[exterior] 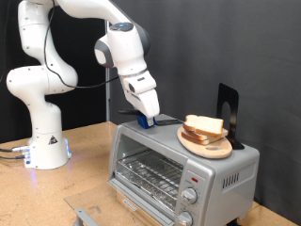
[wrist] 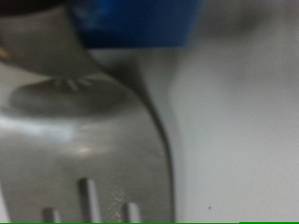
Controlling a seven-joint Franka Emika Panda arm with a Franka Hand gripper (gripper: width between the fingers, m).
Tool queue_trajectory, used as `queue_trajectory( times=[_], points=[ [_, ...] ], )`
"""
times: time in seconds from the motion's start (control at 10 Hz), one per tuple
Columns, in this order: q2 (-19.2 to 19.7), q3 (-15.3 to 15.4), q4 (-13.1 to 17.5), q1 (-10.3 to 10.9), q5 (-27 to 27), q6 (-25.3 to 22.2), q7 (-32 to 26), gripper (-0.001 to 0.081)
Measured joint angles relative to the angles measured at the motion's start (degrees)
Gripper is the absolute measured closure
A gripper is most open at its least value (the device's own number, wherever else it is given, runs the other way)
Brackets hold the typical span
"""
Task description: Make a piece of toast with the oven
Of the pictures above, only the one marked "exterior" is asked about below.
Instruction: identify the round wooden cutting board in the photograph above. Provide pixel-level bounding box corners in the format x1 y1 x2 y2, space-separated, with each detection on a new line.
176 124 233 160

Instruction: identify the white bread slice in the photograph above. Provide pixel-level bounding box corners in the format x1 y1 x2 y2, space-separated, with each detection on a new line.
181 131 220 146
182 126 230 141
182 114 225 138

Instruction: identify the silver oven knob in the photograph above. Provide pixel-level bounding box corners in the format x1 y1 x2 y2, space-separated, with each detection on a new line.
181 187 198 205
176 210 194 226

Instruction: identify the base cable with silver connector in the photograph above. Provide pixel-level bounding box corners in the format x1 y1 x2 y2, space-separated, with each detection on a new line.
0 144 31 153

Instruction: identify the wooden block under oven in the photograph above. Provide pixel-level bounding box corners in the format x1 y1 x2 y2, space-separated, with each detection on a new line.
116 189 164 226

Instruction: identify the vertical metal pole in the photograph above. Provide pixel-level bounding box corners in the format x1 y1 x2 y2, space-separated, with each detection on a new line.
104 20 112 122

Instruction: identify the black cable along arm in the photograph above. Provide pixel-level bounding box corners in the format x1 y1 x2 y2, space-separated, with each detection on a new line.
42 0 120 89

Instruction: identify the glass oven door with handle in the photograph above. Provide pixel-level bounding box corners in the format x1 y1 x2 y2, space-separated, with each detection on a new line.
64 178 177 226

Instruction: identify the black base cable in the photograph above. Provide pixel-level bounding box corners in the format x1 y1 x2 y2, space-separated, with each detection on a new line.
0 153 27 161

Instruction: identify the metal wire oven rack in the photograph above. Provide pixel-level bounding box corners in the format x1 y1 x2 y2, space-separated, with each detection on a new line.
116 149 184 211

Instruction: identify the silver toaster oven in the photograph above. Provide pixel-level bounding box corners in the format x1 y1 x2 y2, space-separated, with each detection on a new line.
107 113 261 226

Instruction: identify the black metal bookend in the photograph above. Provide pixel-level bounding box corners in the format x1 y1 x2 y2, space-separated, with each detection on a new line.
215 82 246 151

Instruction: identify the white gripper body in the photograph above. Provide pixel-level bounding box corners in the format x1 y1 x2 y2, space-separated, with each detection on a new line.
123 89 161 119

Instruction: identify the black spatula with blue block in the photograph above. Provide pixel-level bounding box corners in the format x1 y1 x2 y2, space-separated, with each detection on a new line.
118 108 185 130

